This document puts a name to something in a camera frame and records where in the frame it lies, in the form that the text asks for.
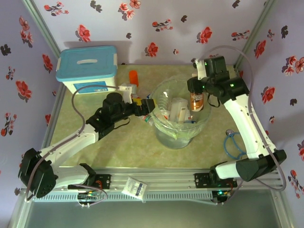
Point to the clear bottle with leaf label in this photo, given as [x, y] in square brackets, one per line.
[148, 119]

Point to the brown coffee drink bottle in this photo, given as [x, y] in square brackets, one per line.
[197, 102]

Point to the translucent green bin liner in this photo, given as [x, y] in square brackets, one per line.
[164, 128]

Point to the bottle with white orange label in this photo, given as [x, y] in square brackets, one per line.
[177, 109]

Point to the clear plastic trash bin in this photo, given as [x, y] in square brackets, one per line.
[173, 142]

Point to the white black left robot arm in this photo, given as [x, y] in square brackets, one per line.
[66, 145]

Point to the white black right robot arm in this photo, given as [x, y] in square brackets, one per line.
[247, 128]

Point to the small bottle with blue label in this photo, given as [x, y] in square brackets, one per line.
[149, 96]

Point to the orange plastic cup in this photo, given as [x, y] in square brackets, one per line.
[133, 77]

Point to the small grey round fitting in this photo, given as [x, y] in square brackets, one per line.
[229, 132]

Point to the storage box with blue lid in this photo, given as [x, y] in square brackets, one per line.
[85, 69]

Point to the blue tube loop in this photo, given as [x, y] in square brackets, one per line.
[225, 146]

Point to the white paper packet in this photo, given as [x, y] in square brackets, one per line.
[134, 187]

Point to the circuit board with green light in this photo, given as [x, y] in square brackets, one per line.
[222, 196]

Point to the aluminium side rail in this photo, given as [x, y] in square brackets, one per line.
[48, 128]

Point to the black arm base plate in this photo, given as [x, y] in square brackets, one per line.
[202, 180]
[102, 181]

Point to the aluminium corner post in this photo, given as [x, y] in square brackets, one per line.
[257, 28]
[44, 29]

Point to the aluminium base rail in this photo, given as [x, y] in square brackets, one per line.
[166, 180]

